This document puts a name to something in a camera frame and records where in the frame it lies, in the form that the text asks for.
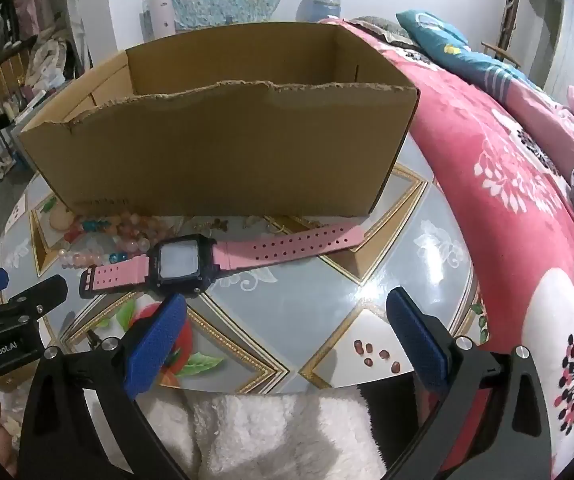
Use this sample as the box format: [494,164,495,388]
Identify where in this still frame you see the brown cardboard box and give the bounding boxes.
[18,21,420,218]

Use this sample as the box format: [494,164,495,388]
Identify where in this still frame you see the wooden chair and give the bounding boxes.
[482,40,522,68]

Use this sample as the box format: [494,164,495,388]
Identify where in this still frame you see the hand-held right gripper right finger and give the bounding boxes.
[382,287,565,480]

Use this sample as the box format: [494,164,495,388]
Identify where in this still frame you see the colourful bead bracelet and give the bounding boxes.
[59,240,152,272]

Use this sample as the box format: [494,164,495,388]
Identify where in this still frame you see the white fleece garment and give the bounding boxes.
[142,392,388,480]

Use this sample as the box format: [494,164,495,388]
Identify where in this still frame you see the pink quilt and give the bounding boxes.
[504,77,574,181]

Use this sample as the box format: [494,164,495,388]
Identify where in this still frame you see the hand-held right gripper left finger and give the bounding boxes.
[17,292,192,480]

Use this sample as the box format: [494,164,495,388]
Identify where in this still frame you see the pink bead bracelet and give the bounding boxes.
[64,212,175,242]

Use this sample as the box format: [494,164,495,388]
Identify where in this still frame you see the red floral blanket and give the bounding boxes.
[317,17,574,480]

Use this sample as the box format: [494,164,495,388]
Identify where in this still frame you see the blue pillow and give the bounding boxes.
[396,9,530,106]

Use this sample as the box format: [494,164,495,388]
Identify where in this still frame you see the cluttered storage shelf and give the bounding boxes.
[0,0,92,191]

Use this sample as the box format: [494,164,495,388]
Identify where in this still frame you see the grey patterned pillow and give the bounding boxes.
[349,16,412,47]

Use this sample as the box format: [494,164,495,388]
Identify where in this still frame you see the black smart watch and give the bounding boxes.
[79,224,366,300]

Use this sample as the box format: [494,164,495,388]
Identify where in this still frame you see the blue water bottle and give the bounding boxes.
[297,0,344,23]

